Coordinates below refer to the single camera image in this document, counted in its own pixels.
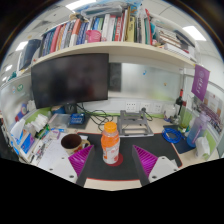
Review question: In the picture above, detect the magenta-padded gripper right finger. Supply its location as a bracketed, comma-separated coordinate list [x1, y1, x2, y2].
[131, 144, 179, 187]

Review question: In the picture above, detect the white paper sheet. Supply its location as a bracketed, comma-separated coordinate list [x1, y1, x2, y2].
[37, 139, 72, 170]

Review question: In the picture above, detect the white shelf with books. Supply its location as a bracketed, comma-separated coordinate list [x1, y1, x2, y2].
[19, 2, 205, 72]

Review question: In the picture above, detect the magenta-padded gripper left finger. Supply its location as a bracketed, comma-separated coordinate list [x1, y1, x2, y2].
[49, 144, 96, 188]

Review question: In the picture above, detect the purple hanging banner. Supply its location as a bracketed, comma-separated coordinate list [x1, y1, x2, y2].
[190, 64, 211, 102]

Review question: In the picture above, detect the dark bottle with red cap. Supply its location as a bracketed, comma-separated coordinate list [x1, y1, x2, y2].
[175, 88, 185, 116]

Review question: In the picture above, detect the black desk mat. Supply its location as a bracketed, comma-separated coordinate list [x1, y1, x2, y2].
[77, 131, 184, 182]

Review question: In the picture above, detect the flat round red coaster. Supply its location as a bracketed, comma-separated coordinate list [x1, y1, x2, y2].
[106, 152, 124, 167]

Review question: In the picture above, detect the translucent purple water bottle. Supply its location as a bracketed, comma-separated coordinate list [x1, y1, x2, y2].
[186, 111, 210, 149]

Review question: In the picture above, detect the black cable bundle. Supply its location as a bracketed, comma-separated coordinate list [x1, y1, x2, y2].
[77, 103, 118, 132]

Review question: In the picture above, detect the dark brown mug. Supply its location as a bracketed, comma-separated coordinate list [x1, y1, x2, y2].
[60, 133, 91, 155]

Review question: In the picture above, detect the white wall socket strip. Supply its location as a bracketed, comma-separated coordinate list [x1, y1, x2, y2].
[124, 100, 164, 114]

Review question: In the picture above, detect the black computer monitor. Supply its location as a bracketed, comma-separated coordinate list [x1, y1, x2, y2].
[30, 52, 110, 110]

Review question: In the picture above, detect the orange drink bottle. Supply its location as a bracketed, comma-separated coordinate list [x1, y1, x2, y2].
[100, 121, 121, 165]

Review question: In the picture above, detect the grey metal laptop stand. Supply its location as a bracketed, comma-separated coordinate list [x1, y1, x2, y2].
[116, 109, 155, 138]

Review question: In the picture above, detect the coiled blue cable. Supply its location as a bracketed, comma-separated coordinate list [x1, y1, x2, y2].
[161, 127, 184, 144]

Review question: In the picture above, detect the clear plastic box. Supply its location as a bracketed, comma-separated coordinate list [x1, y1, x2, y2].
[48, 113, 72, 130]

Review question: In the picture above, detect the blue box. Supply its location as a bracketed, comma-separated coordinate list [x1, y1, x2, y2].
[68, 112, 87, 126]

